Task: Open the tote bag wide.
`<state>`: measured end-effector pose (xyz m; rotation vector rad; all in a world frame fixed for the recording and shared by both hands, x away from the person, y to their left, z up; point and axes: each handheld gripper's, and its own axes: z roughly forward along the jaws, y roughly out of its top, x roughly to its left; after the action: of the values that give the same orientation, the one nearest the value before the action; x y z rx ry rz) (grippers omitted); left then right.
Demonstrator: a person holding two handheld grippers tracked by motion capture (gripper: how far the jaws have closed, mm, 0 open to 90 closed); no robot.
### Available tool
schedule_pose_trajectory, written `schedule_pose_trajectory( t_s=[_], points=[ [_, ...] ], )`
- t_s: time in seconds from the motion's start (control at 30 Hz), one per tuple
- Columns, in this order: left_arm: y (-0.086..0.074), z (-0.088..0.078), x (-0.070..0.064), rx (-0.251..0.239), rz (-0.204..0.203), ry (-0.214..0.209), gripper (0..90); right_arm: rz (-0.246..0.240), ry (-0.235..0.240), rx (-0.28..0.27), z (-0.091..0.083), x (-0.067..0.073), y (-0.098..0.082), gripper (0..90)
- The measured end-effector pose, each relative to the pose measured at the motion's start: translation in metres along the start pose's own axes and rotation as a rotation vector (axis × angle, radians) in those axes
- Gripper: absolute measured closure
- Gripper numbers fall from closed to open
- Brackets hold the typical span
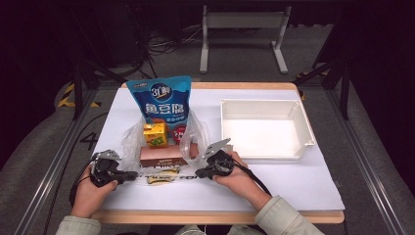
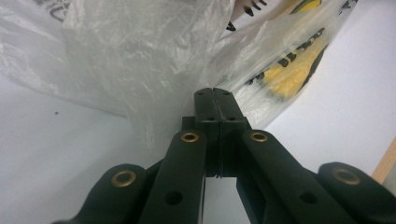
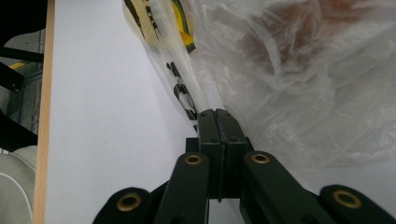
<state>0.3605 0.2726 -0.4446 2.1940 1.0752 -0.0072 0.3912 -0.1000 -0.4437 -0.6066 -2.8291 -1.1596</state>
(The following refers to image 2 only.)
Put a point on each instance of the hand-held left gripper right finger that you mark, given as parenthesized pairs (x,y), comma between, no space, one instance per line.
(233,124)

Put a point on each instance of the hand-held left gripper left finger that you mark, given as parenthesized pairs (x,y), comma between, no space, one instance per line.
(207,130)

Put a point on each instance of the translucent smiley plastic bag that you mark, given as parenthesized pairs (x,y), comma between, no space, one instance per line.
(124,46)

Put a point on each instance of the white board sheet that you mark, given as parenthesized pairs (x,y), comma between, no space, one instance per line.
(46,155)

